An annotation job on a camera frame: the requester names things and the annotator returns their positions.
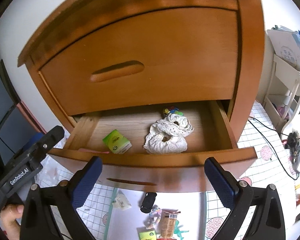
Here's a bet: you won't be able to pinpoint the green plastic toy figure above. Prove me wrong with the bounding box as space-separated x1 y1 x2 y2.
173 220 189 240

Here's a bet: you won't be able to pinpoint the green tissue pack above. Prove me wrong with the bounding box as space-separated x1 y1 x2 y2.
137 228 157 240
102 129 132 154

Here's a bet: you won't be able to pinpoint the cream lace cloth scrunchie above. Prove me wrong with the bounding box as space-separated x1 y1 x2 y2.
143 113 194 154

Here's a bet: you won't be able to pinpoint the person's left hand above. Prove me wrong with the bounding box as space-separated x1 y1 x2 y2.
0 204 24 240

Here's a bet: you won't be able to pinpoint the clear plastic bag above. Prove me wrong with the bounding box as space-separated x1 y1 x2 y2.
34 155 63 187

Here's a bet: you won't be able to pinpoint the pink plastic stick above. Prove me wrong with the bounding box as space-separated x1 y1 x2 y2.
78 148 110 154

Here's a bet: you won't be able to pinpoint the cream plastic toy block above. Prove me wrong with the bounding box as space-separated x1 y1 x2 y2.
112 193 132 211

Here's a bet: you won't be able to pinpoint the white tray with teal rim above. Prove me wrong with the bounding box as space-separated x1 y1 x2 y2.
106 189 206 239

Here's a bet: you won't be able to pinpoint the wafer snack packet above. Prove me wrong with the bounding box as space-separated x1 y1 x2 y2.
159 210 180 239

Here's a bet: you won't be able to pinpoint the black toy car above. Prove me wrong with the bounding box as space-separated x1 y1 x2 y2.
140 192 157 213

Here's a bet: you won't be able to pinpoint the pastel colourful bead toy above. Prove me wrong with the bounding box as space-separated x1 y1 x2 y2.
146 205 162 229

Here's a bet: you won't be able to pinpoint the wooden lower drawer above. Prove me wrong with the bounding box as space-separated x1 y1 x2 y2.
50 101 257 192

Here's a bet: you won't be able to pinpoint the wooden drawer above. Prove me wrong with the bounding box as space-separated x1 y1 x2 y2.
40 8 238 116
50 101 257 192

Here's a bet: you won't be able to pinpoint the white bookshelf rack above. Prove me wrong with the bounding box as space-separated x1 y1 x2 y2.
263 55 300 133

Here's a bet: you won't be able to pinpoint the colourful small toy in drawer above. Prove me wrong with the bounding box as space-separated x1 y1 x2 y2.
163 106 184 116

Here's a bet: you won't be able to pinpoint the wooden nightstand cabinet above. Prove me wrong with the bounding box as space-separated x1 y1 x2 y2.
18 0 264 138

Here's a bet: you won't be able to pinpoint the white paper books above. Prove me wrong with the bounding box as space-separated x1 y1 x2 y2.
267 25 300 72

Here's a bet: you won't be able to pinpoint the wooden upper drawer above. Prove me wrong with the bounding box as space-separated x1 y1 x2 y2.
40 8 238 116

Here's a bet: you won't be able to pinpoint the black cable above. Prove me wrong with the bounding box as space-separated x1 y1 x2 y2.
247 115 300 181

